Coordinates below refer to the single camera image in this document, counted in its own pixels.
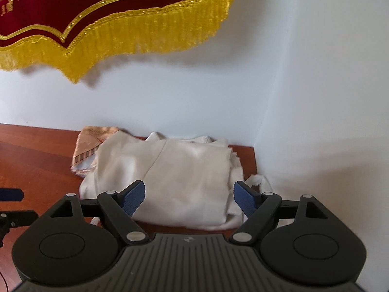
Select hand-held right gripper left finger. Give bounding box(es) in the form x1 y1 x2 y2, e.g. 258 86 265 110
50 180 149 245

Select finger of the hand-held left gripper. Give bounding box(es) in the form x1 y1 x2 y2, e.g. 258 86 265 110
0 210 39 247
0 189 24 202

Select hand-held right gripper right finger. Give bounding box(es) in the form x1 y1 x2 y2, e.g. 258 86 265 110
230 181 330 245

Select white satin shirt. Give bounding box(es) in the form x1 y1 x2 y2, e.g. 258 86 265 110
79 131 274 232

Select beige patterned cloth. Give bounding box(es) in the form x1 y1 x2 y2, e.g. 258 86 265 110
71 126 122 178

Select red banner with yellow fringe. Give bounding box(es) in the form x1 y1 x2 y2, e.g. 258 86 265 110
0 0 244 85

